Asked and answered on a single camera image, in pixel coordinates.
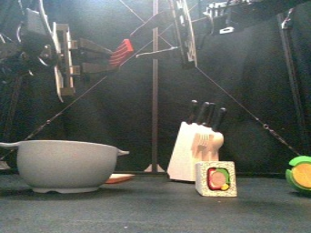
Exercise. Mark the red striped salmon toy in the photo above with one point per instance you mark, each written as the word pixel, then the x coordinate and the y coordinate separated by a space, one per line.
pixel 122 52

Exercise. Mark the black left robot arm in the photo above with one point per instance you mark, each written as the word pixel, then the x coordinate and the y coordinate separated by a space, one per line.
pixel 9 36

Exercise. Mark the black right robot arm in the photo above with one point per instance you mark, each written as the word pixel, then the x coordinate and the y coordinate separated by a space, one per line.
pixel 259 10

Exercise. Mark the white toy knife block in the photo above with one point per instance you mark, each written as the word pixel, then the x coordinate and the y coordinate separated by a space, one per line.
pixel 188 154

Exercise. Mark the pink plastic tray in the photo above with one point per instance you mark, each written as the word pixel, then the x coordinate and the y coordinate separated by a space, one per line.
pixel 120 178

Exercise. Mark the speckled white sushi roll block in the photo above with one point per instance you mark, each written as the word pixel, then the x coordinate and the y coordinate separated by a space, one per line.
pixel 216 179

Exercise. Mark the green round sushi roll toy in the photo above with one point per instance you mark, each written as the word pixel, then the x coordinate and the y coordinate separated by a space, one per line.
pixel 302 175

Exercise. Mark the metal frame pole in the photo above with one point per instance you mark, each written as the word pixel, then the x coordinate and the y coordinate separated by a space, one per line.
pixel 155 121

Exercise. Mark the black frame upright post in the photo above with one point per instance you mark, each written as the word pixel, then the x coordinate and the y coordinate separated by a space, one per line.
pixel 291 75

